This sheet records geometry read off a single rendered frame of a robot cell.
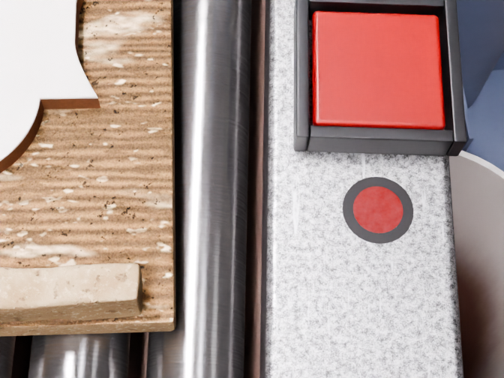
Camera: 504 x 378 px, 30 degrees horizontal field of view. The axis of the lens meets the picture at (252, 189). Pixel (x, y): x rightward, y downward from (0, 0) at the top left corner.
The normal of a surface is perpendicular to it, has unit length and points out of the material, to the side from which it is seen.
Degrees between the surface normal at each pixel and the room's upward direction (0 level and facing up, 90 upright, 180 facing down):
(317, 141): 90
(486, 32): 90
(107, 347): 41
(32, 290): 12
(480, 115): 0
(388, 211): 0
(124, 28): 0
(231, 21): 31
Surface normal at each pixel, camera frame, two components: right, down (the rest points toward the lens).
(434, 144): -0.02, 0.93
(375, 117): 0.04, -0.37
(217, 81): 0.27, -0.36
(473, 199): -0.59, 0.72
